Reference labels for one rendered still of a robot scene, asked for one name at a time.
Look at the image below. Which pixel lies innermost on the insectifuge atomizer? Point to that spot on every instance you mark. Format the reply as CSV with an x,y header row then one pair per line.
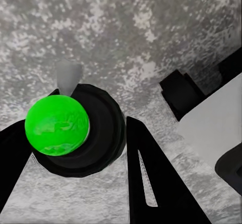
x,y
79,129

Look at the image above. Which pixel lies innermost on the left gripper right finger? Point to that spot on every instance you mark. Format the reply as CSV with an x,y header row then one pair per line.
x,y
176,204

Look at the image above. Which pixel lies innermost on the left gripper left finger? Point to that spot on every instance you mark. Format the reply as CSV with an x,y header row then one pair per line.
x,y
15,151

